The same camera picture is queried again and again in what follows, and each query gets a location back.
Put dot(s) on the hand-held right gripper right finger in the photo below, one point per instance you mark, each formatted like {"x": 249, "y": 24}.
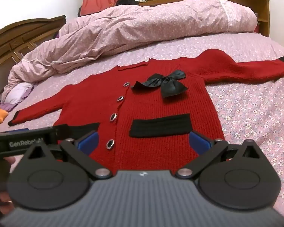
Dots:
{"x": 200, "y": 143}

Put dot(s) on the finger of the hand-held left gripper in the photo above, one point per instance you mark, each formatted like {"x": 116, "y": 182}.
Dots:
{"x": 14, "y": 130}

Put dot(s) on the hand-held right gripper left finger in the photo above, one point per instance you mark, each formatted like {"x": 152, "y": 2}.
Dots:
{"x": 88, "y": 143}

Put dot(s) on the red knit cardigan black bow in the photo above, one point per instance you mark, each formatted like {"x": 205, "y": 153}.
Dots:
{"x": 156, "y": 151}

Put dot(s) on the person's left hand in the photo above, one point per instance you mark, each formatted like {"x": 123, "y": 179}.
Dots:
{"x": 6, "y": 199}

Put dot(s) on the light purple cloth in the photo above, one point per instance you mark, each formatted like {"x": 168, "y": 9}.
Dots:
{"x": 16, "y": 94}

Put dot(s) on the pink floral bed sheet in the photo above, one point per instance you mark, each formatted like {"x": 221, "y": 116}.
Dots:
{"x": 250, "y": 123}

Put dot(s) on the pink floral duvet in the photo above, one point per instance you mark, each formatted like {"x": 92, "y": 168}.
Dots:
{"x": 132, "y": 28}

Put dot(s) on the wooden shelf headboard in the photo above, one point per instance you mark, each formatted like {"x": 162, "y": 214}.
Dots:
{"x": 262, "y": 7}

